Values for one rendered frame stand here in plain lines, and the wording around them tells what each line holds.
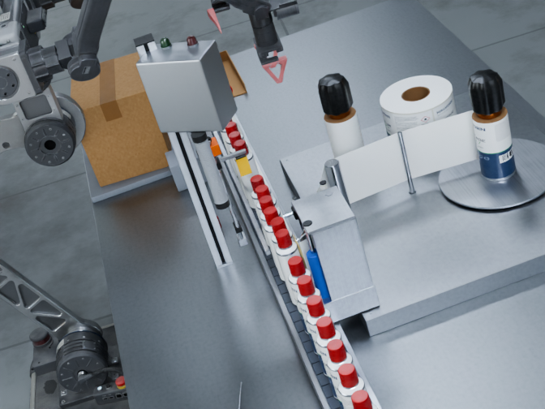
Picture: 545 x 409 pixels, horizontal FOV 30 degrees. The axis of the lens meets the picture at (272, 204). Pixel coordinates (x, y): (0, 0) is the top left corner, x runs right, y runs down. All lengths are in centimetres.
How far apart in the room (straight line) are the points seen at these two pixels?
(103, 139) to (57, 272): 146
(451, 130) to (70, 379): 150
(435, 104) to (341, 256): 67
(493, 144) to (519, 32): 274
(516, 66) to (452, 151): 236
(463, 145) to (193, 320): 82
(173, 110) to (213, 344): 57
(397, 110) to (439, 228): 39
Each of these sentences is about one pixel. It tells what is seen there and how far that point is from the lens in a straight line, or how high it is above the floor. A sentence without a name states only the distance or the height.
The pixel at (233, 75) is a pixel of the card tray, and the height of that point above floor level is 83.
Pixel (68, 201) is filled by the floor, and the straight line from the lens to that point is 496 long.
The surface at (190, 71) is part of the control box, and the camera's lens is 230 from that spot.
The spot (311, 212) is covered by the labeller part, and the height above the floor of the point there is 114.
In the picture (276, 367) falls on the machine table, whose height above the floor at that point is 83.
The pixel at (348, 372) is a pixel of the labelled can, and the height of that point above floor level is 108.
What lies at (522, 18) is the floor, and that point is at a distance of 544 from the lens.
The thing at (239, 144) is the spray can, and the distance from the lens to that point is 269.
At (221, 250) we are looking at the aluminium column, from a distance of 268.
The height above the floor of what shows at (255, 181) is 108.
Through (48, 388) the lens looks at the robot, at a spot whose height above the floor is 24.
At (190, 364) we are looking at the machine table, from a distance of 245.
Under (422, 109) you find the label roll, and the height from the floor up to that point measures 102.
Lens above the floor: 241
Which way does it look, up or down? 33 degrees down
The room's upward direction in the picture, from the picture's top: 17 degrees counter-clockwise
